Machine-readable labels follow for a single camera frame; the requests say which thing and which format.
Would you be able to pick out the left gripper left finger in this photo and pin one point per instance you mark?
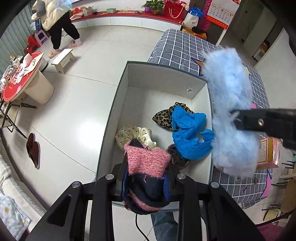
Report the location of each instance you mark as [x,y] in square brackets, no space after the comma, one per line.
[110,186]

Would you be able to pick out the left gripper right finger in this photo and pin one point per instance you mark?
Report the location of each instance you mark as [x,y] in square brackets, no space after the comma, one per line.
[182,187]

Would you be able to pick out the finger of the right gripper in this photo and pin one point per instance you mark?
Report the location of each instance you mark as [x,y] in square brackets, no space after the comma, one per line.
[250,119]

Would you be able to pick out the pink navy knitted hat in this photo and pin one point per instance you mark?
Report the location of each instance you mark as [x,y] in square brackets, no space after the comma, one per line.
[146,185]

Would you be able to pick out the light blue fluffy cloth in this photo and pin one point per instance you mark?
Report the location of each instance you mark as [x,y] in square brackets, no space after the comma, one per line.
[235,152]

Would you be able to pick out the blue plastic bag bundle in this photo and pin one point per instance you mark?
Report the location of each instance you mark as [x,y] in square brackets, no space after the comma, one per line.
[190,135]

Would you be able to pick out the cream polka dot scrunchie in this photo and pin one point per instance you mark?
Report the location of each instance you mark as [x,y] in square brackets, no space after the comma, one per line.
[128,133]

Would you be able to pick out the leopard print scrunchie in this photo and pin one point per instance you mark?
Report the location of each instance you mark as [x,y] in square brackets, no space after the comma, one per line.
[163,117]

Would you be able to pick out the dark knitted scrunchie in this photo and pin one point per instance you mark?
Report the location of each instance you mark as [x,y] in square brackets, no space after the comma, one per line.
[176,158]

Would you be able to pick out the pink red carton box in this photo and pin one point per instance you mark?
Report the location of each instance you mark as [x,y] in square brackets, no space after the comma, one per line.
[269,154]

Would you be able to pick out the operator jeans legs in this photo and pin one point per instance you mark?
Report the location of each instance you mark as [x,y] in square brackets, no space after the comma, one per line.
[164,225]

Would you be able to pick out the dark red slippers pair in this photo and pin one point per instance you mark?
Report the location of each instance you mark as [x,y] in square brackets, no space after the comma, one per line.
[33,150]

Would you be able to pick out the grey checkered star rug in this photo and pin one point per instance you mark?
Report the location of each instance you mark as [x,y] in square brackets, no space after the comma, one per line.
[183,51]

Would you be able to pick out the grey storage box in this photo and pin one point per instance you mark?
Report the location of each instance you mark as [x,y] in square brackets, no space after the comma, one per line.
[146,90]

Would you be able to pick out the white paper shopping bag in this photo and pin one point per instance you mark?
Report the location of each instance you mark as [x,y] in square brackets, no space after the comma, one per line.
[192,17]

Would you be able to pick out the round red top table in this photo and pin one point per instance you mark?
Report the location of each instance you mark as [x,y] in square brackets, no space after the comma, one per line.
[34,83]

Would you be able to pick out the red gift bag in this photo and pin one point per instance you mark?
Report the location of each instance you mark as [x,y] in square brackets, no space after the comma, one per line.
[174,9]

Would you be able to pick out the small white wooden stool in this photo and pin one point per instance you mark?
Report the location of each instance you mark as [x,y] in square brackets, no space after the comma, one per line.
[62,59]

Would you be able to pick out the green potted plant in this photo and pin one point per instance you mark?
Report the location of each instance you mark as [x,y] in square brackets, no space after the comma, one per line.
[156,6]

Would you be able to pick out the standing person cream jacket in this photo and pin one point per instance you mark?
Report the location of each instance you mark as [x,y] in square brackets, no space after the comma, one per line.
[55,18]

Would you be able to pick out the wall calendar red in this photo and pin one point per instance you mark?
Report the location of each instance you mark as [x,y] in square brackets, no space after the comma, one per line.
[222,12]

